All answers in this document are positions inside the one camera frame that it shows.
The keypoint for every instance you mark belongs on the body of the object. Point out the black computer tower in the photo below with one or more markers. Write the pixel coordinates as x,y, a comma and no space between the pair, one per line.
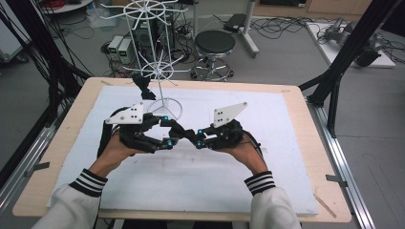
168,35

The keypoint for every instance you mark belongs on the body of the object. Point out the white floor platform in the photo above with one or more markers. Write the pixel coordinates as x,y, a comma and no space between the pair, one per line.
331,51

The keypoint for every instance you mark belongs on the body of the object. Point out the thin wooden stick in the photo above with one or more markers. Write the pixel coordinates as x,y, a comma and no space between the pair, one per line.
324,206

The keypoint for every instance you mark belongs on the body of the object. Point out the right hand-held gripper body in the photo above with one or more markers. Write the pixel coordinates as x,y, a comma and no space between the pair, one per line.
227,135

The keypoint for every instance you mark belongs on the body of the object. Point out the white metal stand leg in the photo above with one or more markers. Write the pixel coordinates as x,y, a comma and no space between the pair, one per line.
248,31

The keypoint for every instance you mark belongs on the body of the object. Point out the silver aluminium rail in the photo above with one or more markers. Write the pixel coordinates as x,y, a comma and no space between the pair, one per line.
344,165
31,149

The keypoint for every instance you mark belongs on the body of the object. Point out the black round stool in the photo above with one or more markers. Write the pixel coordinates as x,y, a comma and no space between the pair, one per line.
215,41

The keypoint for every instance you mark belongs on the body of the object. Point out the grey metal bracket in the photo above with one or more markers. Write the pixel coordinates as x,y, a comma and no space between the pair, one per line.
334,178
41,166

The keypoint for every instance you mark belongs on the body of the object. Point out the person's right hand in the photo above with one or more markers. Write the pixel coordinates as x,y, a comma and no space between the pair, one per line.
250,157

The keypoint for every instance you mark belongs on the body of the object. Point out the person's left hand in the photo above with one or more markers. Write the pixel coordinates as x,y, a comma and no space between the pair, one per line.
111,156

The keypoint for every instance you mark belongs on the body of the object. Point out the person's dark trousers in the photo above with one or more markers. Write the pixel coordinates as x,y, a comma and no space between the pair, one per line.
175,225

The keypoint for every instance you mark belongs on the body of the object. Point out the white foam mat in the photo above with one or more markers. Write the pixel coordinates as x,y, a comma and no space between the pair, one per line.
191,178

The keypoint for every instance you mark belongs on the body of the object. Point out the round white table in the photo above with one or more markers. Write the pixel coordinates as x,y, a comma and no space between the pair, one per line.
73,7

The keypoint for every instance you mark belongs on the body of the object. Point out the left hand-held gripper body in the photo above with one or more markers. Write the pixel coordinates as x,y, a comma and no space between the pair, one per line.
137,136

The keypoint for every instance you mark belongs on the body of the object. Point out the black box on floor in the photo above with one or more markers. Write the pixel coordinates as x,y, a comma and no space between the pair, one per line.
235,22

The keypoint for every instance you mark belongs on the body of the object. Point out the grey bench power supply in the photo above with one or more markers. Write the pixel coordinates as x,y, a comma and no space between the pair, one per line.
114,46
124,51

